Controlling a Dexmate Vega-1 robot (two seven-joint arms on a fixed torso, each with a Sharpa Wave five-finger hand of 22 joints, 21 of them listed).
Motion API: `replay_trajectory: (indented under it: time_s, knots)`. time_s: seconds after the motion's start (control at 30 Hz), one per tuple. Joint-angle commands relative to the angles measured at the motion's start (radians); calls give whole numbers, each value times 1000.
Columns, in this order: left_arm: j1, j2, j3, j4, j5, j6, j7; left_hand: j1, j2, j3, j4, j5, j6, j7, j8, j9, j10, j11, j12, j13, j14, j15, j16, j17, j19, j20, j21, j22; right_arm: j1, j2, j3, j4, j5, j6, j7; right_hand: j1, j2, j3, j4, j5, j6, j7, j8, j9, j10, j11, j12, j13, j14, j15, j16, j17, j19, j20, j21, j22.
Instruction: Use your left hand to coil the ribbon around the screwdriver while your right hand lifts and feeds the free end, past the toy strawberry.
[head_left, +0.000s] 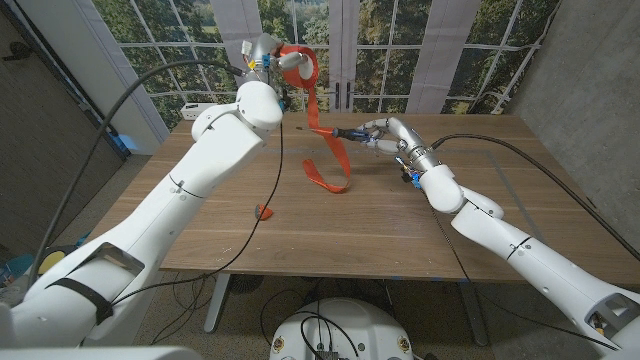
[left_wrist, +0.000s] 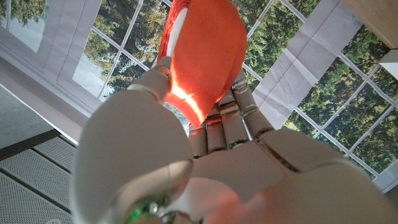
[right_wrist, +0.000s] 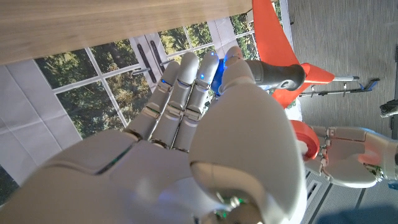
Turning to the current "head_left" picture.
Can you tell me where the orange ribbon spool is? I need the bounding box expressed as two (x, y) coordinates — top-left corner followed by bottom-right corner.
(278, 44), (352, 195)

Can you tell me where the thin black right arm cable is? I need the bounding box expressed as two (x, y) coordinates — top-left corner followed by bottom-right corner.
(424, 194), (621, 351)

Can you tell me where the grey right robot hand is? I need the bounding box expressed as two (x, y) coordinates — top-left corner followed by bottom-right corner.
(357, 117), (437, 170)

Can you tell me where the yellow and black object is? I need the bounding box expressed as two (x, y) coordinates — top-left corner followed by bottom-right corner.
(37, 244), (77, 276)

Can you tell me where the grey sneaker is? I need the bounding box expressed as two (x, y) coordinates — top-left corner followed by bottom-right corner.
(0, 277), (26, 307)

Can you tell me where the white power strip box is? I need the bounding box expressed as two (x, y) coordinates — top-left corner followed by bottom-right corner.
(180, 102), (215, 122)

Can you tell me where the blue black handled screwdriver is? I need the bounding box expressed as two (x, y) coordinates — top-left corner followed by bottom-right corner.
(295, 125), (374, 144)

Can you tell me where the black door handle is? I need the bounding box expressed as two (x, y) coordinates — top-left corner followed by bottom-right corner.
(2, 41), (34, 62)

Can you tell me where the black torso cable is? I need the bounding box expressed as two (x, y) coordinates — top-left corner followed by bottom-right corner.
(294, 310), (361, 359)

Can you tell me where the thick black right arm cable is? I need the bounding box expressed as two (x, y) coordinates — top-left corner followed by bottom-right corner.
(430, 133), (640, 261)

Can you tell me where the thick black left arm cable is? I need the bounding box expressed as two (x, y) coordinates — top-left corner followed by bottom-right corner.
(27, 59), (246, 291)

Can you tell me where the white table leg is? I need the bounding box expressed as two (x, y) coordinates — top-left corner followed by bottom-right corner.
(457, 280), (490, 347)
(203, 273), (231, 334)

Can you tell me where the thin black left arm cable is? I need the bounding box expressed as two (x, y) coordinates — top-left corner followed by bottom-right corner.
(109, 119), (286, 306)

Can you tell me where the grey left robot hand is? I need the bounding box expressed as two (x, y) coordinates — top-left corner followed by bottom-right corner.
(242, 32), (310, 85)

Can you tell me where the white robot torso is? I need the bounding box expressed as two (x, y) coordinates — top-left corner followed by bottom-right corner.
(268, 297), (415, 360)

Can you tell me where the printed window forest backdrop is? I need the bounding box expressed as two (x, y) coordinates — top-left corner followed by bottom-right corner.
(92, 0), (561, 132)

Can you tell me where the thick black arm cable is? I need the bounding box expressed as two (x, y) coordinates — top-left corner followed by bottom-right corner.
(430, 133), (640, 261)
(27, 59), (246, 291)

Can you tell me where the black round base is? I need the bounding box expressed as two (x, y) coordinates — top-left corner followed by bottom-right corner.
(228, 273), (265, 295)

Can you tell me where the teal object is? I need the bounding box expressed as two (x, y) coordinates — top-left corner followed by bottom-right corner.
(0, 253), (32, 281)

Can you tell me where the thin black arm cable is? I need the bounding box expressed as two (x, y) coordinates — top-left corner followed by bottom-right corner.
(424, 194), (621, 351)
(109, 119), (286, 306)

